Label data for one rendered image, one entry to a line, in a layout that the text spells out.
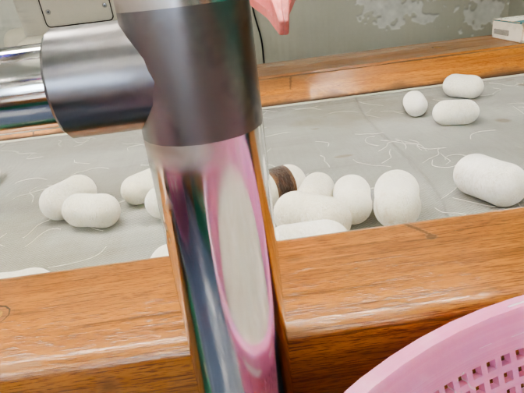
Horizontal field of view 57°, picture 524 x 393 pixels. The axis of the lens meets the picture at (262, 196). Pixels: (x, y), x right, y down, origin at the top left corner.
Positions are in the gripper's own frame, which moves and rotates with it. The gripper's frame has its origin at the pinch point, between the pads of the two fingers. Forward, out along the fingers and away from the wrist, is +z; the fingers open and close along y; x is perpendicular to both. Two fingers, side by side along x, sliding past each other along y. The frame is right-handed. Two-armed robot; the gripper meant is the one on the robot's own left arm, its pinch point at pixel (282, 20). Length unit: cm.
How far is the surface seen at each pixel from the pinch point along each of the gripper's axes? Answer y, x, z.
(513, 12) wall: 126, 141, -127
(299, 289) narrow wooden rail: -3.1, -12.0, 23.1
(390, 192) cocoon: 2.1, -7.0, 18.1
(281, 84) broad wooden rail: 0.4, 11.6, -3.3
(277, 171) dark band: -2.5, -4.0, 14.6
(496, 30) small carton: 25.2, 14.7, -9.1
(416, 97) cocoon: 9.7, 4.6, 5.2
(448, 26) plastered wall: 98, 146, -129
